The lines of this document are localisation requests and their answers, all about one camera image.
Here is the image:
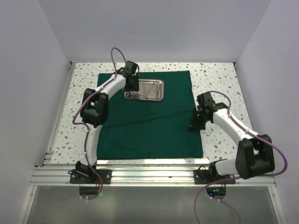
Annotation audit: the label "dark green surgical cloth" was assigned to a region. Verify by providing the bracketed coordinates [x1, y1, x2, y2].
[97, 71, 203, 160]

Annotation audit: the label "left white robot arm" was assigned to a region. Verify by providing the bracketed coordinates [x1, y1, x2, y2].
[72, 61, 140, 183]

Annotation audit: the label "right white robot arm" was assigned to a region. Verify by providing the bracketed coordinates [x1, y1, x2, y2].
[188, 91, 275, 183]

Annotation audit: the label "steel surgical scissors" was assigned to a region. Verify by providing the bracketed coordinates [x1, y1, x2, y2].
[124, 91, 139, 100]

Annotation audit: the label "stainless steel tray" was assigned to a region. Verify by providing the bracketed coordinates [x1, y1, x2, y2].
[124, 79, 164, 101]

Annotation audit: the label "steel tweezers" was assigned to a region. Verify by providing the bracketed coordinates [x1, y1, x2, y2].
[140, 83, 149, 99]

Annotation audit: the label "steel forceps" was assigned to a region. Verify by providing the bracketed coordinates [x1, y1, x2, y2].
[149, 84, 160, 99]

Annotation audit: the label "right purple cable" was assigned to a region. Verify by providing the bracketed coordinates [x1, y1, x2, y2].
[193, 91, 288, 224]

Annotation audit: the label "purple cable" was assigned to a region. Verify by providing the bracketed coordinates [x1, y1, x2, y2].
[193, 91, 288, 224]
[71, 47, 128, 200]

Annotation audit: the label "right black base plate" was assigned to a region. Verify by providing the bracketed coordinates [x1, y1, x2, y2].
[193, 166, 235, 185]

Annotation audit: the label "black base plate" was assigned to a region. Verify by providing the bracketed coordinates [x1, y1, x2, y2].
[68, 162, 112, 184]
[193, 166, 235, 185]

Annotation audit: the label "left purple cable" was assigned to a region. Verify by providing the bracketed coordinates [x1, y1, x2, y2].
[71, 47, 128, 200]

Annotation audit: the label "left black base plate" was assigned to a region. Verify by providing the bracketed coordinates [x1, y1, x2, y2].
[68, 162, 112, 184]

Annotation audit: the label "aluminium left side rail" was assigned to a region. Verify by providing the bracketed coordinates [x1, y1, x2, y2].
[42, 61, 77, 166]

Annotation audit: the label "aluminium rail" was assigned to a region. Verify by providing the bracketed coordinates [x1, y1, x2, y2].
[42, 61, 77, 166]
[29, 165, 278, 187]

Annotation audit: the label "aluminium front rail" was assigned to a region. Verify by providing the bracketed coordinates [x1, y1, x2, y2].
[29, 165, 278, 187]

